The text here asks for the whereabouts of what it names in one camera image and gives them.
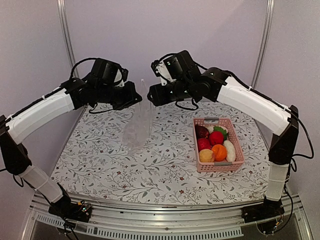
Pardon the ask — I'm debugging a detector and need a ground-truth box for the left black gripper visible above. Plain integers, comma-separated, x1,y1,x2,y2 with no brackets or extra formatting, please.
96,80,143,111

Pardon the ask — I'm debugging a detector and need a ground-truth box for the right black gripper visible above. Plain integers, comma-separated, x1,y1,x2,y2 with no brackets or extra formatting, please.
147,78,193,106

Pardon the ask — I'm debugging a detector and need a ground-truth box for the clear zip top bag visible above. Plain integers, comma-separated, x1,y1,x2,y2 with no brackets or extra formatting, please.
122,79,153,155

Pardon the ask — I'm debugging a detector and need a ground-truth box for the dark purple fruit toy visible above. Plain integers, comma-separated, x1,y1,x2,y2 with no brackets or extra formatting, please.
194,124,210,139

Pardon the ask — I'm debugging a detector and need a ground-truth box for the red strawberry toy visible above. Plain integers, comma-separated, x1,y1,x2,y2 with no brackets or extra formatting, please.
197,138,212,152

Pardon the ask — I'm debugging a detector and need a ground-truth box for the red mushroom toy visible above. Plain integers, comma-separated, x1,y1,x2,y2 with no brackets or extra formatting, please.
208,131,224,146

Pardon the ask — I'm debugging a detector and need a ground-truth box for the yellow peach toy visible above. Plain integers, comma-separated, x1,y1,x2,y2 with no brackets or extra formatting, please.
199,149,215,163

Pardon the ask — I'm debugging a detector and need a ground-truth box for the pink plastic basket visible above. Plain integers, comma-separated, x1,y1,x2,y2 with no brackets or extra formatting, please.
193,118,245,173

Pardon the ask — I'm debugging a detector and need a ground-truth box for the orange tangerine toy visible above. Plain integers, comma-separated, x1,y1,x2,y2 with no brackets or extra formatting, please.
211,144,227,162

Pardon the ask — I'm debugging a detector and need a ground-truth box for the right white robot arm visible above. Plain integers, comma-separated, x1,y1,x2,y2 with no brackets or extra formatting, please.
147,67,299,218

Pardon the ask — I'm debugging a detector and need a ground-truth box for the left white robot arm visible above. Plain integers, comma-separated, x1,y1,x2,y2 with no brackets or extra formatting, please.
0,78,142,217

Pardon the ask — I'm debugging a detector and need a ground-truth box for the white radish with green leaf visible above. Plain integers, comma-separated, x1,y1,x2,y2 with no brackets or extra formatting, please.
206,125,229,140

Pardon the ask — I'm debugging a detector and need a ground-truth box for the floral table mat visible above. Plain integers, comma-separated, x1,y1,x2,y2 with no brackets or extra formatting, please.
51,102,269,205

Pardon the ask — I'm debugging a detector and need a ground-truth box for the white radish toy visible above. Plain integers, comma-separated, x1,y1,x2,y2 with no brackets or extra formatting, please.
223,140,236,162

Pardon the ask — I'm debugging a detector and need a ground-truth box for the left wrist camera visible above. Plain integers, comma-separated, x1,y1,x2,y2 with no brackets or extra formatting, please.
90,58,129,88

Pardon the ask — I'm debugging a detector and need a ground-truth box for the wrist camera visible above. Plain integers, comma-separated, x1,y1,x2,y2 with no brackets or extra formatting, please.
90,58,129,88
151,50,201,87

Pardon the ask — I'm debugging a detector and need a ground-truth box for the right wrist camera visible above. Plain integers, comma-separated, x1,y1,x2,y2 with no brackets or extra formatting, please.
151,50,201,87

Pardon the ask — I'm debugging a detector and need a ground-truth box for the left aluminium frame post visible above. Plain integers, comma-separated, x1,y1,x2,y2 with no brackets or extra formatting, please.
56,0,76,68

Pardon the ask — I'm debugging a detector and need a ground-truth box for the aluminium frame post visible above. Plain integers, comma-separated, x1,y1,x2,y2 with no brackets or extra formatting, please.
56,0,76,68
251,0,275,89

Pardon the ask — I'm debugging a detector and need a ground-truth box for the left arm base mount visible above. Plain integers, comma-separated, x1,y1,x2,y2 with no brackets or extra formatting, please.
48,197,93,223

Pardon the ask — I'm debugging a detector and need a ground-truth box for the front aluminium rail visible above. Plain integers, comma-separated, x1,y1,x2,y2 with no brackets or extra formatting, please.
21,194,316,240

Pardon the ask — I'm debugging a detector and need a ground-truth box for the right aluminium frame post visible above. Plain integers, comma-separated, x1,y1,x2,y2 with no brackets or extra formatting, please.
251,0,275,89

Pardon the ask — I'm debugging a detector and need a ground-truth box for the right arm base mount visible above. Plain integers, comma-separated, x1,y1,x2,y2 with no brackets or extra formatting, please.
241,198,285,235

